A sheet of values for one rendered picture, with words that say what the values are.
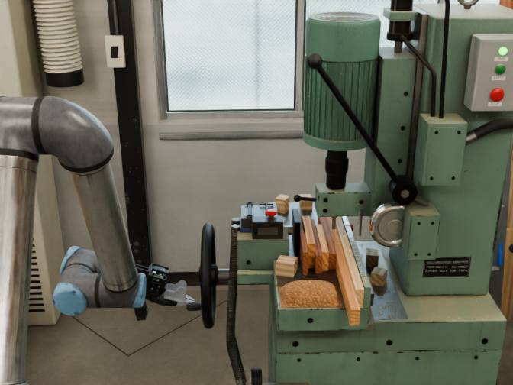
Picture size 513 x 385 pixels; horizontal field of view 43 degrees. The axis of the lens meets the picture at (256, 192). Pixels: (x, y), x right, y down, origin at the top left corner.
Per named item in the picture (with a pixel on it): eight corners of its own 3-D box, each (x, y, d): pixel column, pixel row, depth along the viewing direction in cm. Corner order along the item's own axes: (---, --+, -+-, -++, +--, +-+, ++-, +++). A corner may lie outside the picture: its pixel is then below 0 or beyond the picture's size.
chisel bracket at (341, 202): (314, 211, 177) (314, 182, 174) (366, 210, 177) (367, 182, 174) (317, 223, 170) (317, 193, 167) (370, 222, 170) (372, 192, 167)
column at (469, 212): (387, 256, 192) (408, 3, 164) (462, 255, 192) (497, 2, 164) (404, 297, 171) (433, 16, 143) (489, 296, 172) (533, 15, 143)
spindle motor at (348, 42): (300, 131, 174) (303, 11, 161) (366, 131, 174) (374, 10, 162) (306, 153, 157) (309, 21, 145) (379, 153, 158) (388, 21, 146)
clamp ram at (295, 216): (269, 237, 180) (270, 208, 177) (297, 237, 180) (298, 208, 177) (271, 253, 172) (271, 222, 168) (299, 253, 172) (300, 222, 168)
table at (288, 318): (238, 219, 206) (237, 202, 204) (334, 218, 207) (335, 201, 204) (236, 332, 150) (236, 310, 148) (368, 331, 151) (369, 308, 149)
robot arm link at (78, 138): (106, 83, 131) (151, 283, 180) (44, 84, 131) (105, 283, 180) (96, 121, 123) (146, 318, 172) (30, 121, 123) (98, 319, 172)
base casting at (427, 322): (269, 266, 205) (269, 240, 201) (451, 263, 206) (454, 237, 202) (275, 354, 164) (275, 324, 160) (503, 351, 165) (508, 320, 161)
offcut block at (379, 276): (374, 276, 181) (375, 266, 180) (386, 279, 180) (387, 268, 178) (369, 283, 178) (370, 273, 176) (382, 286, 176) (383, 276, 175)
